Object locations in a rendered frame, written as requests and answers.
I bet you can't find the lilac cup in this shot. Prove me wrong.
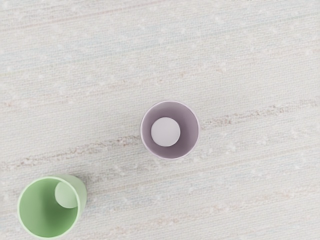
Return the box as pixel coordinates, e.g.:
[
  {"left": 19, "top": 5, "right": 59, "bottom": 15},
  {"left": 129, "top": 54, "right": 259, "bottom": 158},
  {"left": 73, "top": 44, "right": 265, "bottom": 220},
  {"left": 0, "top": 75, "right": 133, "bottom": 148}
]
[{"left": 139, "top": 100, "right": 201, "bottom": 160}]

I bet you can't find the green cup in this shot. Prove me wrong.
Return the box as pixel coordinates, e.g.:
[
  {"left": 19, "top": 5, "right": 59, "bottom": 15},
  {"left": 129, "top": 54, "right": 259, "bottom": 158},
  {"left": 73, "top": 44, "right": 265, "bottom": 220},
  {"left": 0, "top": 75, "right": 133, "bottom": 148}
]
[{"left": 16, "top": 174, "right": 88, "bottom": 239}]

